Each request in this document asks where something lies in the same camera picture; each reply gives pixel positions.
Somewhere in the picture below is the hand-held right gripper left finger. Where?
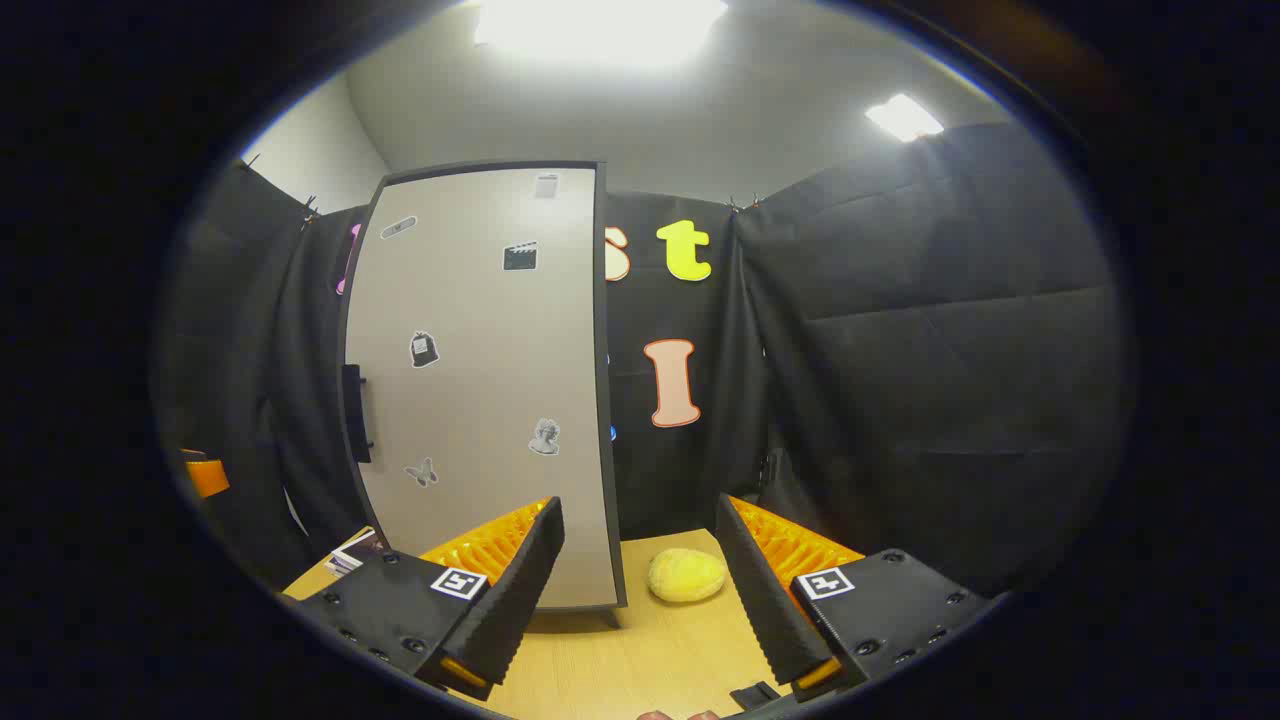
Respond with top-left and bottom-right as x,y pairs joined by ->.
300,497 -> 566,701

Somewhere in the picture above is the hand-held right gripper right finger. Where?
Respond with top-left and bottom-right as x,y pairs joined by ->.
714,493 -> 1001,703

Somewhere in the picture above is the black door handle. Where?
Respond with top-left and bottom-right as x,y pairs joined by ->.
342,364 -> 375,464

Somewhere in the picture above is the white cabinet door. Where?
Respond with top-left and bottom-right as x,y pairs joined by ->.
340,166 -> 619,609

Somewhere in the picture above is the dark grey cabinet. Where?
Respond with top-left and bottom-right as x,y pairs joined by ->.
337,160 -> 629,627

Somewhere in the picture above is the yellow sponge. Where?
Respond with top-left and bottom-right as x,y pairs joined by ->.
647,548 -> 728,604

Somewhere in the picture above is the white book with portrait cover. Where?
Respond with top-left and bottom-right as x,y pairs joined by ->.
327,527 -> 391,577

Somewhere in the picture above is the black backdrop cloth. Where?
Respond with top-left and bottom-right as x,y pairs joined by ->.
160,122 -> 1131,601

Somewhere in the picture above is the small ceiling light panel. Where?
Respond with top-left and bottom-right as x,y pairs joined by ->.
865,93 -> 946,143

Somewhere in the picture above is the large ceiling light panel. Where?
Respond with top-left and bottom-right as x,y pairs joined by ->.
472,0 -> 731,67

